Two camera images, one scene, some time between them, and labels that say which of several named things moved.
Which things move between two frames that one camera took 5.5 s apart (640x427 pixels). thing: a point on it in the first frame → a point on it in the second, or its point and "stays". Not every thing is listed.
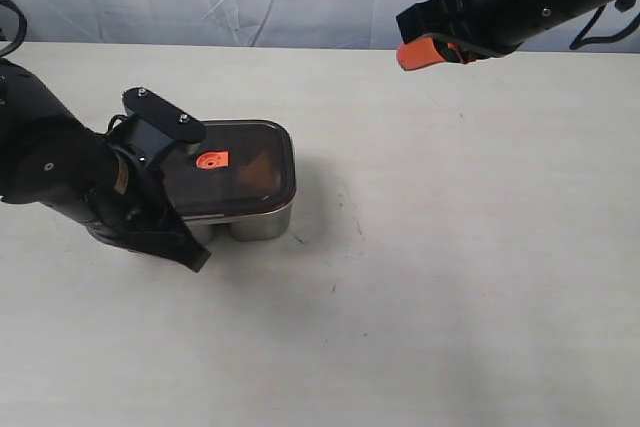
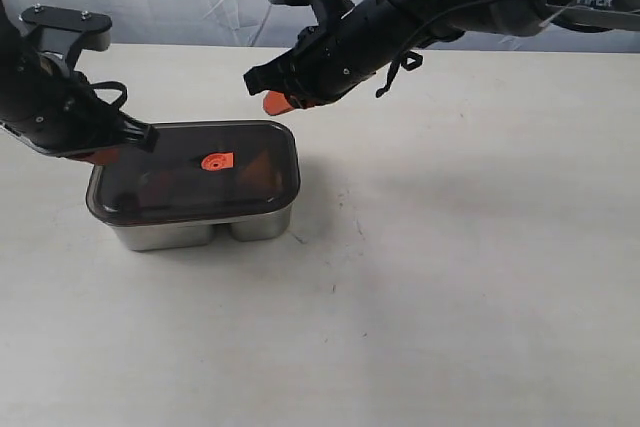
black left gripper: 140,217 → 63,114
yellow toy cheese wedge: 259,175 stays
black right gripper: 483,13 → 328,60
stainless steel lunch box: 267,224 stays
